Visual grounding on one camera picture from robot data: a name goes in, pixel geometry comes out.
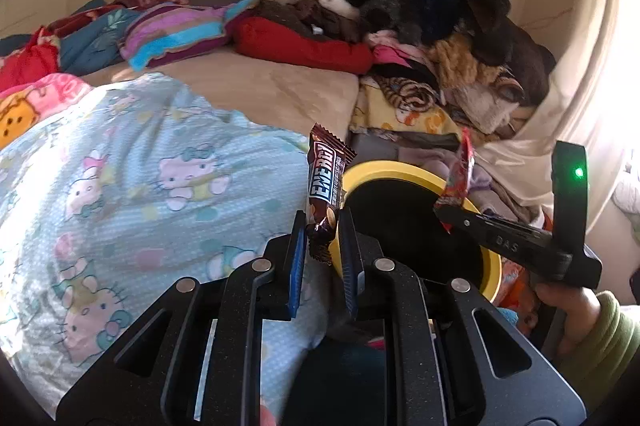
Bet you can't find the blue leaf print blanket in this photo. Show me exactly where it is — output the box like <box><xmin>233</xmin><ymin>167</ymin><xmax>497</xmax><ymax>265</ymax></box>
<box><xmin>47</xmin><ymin>0</ymin><xmax>143</xmax><ymax>74</ymax></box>

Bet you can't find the light blue cat print quilt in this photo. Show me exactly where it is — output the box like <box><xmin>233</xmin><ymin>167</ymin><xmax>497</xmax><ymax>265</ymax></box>
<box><xmin>0</xmin><ymin>73</ymin><xmax>333</xmax><ymax>417</ymax></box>

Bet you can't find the brown chocolate bar wrapper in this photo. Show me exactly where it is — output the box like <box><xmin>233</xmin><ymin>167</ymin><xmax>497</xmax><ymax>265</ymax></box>
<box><xmin>305</xmin><ymin>123</ymin><xmax>357</xmax><ymax>267</ymax></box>

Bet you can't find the pile of clothes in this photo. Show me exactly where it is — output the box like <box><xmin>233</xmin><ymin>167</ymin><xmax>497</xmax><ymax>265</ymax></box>
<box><xmin>257</xmin><ymin>0</ymin><xmax>558</xmax><ymax>141</ymax></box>

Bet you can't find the red printed snack wrapper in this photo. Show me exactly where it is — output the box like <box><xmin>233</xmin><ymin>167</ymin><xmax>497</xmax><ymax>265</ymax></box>
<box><xmin>433</xmin><ymin>128</ymin><xmax>474</xmax><ymax>234</ymax></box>

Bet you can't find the person's right forearm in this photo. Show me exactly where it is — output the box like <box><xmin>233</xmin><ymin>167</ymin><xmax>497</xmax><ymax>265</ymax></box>
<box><xmin>562</xmin><ymin>291</ymin><xmax>640</xmax><ymax>404</ymax></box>

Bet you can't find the striped purple blue pillow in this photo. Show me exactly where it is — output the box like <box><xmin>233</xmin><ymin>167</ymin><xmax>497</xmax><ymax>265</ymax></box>
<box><xmin>119</xmin><ymin>0</ymin><xmax>263</xmax><ymax>72</ymax></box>

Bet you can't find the lilac cloth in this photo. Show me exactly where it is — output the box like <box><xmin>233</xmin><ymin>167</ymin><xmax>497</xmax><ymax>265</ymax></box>
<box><xmin>425</xmin><ymin>156</ymin><xmax>546</xmax><ymax>227</ymax></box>

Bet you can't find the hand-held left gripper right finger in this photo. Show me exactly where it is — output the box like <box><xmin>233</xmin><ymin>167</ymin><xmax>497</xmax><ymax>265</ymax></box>
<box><xmin>340</xmin><ymin>208</ymin><xmax>587</xmax><ymax>426</ymax></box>

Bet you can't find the red folded garment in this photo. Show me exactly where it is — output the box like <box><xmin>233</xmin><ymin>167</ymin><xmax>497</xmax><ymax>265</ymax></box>
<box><xmin>232</xmin><ymin>16</ymin><xmax>375</xmax><ymax>75</ymax></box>

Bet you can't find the yellow rimmed trash bin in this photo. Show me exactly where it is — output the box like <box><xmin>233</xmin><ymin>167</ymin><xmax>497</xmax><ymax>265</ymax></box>
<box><xmin>327</xmin><ymin>161</ymin><xmax>502</xmax><ymax>309</ymax></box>

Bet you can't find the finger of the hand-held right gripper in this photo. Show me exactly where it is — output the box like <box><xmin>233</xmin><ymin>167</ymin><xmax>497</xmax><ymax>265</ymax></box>
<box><xmin>434</xmin><ymin>204</ymin><xmax>574</xmax><ymax>277</ymax></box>

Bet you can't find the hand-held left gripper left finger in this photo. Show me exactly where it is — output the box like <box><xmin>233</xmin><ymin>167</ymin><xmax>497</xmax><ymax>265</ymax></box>
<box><xmin>55</xmin><ymin>209</ymin><xmax>308</xmax><ymax>426</ymax></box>

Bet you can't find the person's right hand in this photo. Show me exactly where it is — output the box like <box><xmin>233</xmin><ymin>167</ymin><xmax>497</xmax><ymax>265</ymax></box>
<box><xmin>537</xmin><ymin>283</ymin><xmax>601</xmax><ymax>354</ymax></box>

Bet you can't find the orange patterned cloth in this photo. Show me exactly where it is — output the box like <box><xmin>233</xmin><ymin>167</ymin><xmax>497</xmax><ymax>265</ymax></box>
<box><xmin>495</xmin><ymin>253</ymin><xmax>543</xmax><ymax>311</ymax></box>

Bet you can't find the cream curtain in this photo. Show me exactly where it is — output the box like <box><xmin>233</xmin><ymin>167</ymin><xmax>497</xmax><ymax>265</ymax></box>
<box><xmin>475</xmin><ymin>0</ymin><xmax>640</xmax><ymax>247</ymax></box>

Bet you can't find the grey cloth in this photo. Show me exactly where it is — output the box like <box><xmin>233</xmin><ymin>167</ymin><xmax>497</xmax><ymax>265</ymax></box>
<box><xmin>350</xmin><ymin>132</ymin><xmax>461</xmax><ymax>167</ymax></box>

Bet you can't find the teal cloth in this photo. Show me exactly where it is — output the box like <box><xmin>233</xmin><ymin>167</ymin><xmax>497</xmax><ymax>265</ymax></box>
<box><xmin>300</xmin><ymin>336</ymin><xmax>388</xmax><ymax>426</ymax></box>

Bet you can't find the red floral blanket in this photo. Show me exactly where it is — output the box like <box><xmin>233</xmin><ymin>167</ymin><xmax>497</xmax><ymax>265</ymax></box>
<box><xmin>0</xmin><ymin>28</ymin><xmax>61</xmax><ymax>91</ymax></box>

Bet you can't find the pink cartoon blanket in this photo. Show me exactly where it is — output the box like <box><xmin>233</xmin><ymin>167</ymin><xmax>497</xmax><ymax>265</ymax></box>
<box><xmin>0</xmin><ymin>73</ymin><xmax>93</xmax><ymax>151</ymax></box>

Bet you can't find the yellow cartoon blanket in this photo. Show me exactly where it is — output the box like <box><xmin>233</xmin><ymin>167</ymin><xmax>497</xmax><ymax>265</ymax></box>
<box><xmin>350</xmin><ymin>76</ymin><xmax>461</xmax><ymax>139</ymax></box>

